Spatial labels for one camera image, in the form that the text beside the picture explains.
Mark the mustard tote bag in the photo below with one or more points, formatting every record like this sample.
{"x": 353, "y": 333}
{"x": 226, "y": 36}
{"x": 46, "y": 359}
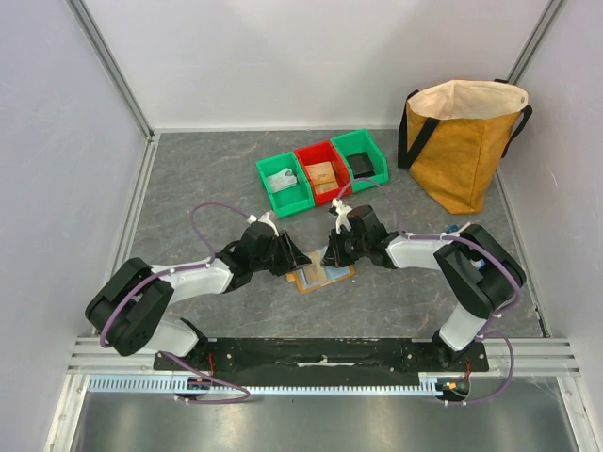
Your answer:
{"x": 452, "y": 137}

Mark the orange leather card holder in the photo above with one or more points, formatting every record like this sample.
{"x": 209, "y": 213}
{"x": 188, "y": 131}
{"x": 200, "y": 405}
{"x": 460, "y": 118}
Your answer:
{"x": 335, "y": 274}

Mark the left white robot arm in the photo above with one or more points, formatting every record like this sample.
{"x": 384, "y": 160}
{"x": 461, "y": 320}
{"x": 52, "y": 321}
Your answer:
{"x": 129, "y": 310}

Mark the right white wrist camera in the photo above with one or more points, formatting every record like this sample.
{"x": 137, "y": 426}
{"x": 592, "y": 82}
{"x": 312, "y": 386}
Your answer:
{"x": 340, "y": 211}

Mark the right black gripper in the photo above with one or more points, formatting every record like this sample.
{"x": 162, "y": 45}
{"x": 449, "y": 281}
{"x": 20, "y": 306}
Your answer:
{"x": 341, "y": 246}

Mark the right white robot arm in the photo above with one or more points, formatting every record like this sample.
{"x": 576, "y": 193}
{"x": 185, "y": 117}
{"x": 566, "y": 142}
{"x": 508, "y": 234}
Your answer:
{"x": 482, "y": 275}

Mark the right green plastic bin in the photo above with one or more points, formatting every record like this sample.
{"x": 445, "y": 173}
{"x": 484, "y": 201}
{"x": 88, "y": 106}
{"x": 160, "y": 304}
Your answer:
{"x": 357, "y": 142}

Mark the brown cards in red bin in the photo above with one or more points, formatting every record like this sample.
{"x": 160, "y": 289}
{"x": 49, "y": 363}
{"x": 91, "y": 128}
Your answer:
{"x": 322, "y": 177}

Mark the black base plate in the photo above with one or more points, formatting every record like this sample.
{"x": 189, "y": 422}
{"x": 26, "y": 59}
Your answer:
{"x": 331, "y": 362}

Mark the black wallet in bin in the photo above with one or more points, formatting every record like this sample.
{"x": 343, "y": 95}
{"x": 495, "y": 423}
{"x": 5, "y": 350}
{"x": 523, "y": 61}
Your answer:
{"x": 364, "y": 165}

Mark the green plastic bin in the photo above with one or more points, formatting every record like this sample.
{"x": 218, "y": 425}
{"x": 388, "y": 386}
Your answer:
{"x": 290, "y": 201}
{"x": 357, "y": 142}

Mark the red plastic bin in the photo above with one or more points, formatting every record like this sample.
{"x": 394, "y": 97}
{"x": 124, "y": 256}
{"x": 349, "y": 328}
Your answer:
{"x": 321, "y": 152}

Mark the blue razor package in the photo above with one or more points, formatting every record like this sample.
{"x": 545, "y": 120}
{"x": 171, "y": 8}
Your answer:
{"x": 456, "y": 229}

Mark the left green plastic bin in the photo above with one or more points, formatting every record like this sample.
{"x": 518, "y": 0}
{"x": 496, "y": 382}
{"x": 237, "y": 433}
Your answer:
{"x": 290, "y": 201}

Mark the slotted cable duct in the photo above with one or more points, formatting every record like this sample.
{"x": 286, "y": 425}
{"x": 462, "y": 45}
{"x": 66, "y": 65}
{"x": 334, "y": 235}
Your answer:
{"x": 192, "y": 385}

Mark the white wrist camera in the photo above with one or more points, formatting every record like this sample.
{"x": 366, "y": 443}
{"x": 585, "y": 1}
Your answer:
{"x": 269, "y": 218}
{"x": 340, "y": 211}

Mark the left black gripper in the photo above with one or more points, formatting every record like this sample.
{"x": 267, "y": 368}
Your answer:
{"x": 298, "y": 257}

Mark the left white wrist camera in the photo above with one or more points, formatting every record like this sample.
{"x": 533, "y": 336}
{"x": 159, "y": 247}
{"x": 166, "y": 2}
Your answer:
{"x": 269, "y": 218}

